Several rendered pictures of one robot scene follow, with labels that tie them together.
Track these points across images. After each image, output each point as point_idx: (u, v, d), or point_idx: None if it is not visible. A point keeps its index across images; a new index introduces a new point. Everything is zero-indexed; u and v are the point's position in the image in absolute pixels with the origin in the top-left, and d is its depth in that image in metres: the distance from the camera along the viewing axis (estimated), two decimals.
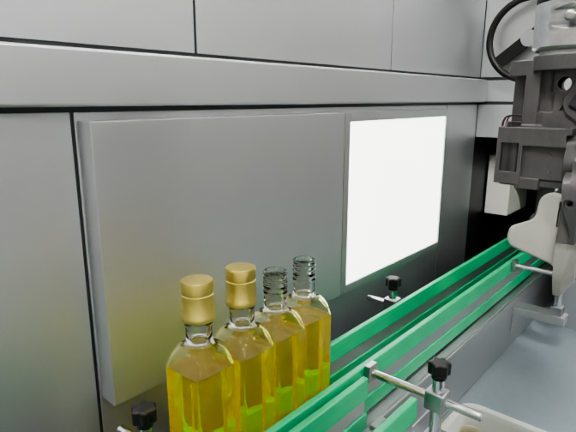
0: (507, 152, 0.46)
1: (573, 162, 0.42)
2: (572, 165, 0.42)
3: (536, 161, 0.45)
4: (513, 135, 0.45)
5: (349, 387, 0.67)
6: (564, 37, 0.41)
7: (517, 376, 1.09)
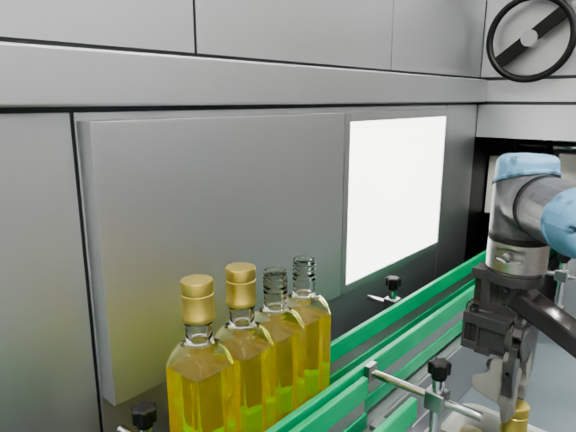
0: (469, 327, 0.69)
1: (509, 345, 0.65)
2: (509, 346, 0.65)
3: (488, 337, 0.67)
4: (472, 318, 0.68)
5: (349, 387, 0.67)
6: (503, 267, 0.64)
7: None
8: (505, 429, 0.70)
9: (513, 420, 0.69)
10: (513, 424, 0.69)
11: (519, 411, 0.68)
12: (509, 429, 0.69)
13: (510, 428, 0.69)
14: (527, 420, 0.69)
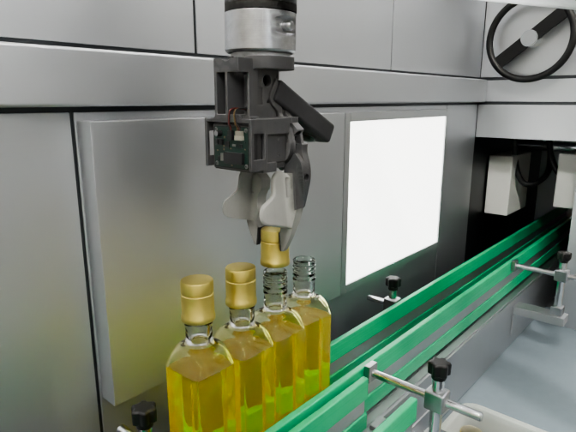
0: (255, 142, 0.50)
1: (294, 143, 0.54)
2: (294, 146, 0.54)
3: (271, 147, 0.52)
4: (261, 126, 0.50)
5: (349, 387, 0.67)
6: (284, 42, 0.50)
7: (517, 376, 1.09)
8: (281, 260, 0.58)
9: None
10: (287, 248, 0.59)
11: None
12: (285, 255, 0.59)
13: (285, 254, 0.59)
14: None
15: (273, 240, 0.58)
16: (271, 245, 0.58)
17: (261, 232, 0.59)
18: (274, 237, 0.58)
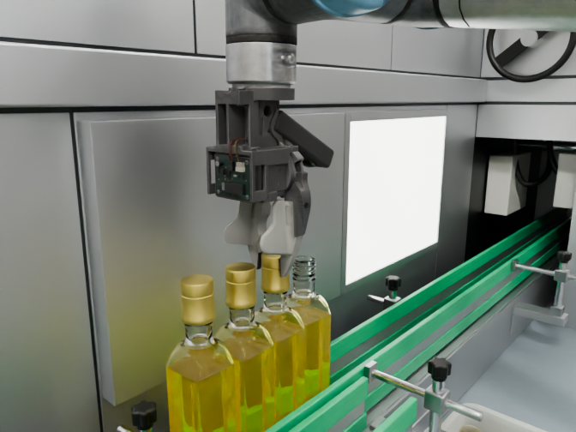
0: (256, 173, 0.51)
1: (295, 172, 0.55)
2: (294, 175, 0.55)
3: (271, 177, 0.53)
4: (261, 158, 0.50)
5: (349, 387, 0.67)
6: (285, 75, 0.51)
7: (517, 376, 1.09)
8: (281, 285, 0.59)
9: None
10: (287, 273, 0.59)
11: None
12: (285, 281, 0.59)
13: (285, 279, 0.59)
14: None
15: (273, 266, 0.58)
16: (272, 271, 0.59)
17: (261, 258, 0.59)
18: (274, 262, 0.58)
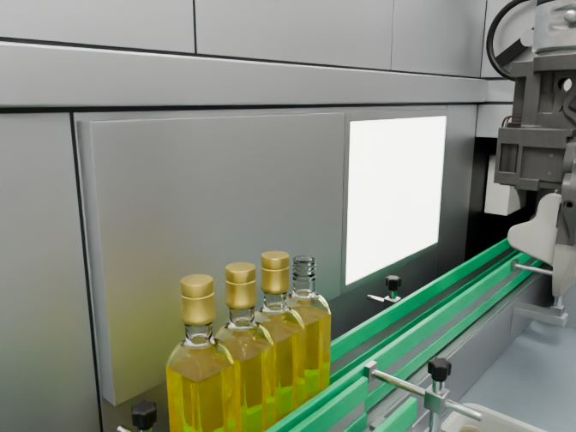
0: (507, 153, 0.46)
1: (573, 163, 0.42)
2: (572, 165, 0.42)
3: (536, 162, 0.45)
4: (513, 135, 0.45)
5: (349, 387, 0.67)
6: (564, 38, 0.41)
7: (517, 376, 1.09)
8: (281, 285, 0.59)
9: (286, 269, 0.59)
10: (287, 273, 0.59)
11: (287, 255, 0.59)
12: (285, 282, 0.59)
13: (285, 279, 0.59)
14: None
15: (273, 267, 0.58)
16: (271, 272, 0.58)
17: (261, 259, 0.59)
18: (274, 263, 0.58)
